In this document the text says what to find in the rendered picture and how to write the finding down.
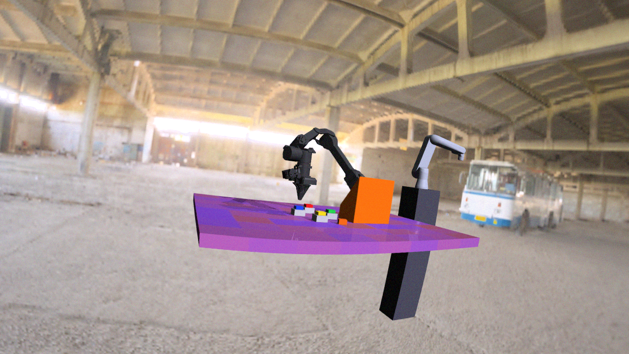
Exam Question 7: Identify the blue button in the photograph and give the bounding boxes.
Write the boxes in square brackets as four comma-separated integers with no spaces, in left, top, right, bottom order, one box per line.
[291,206,306,216]

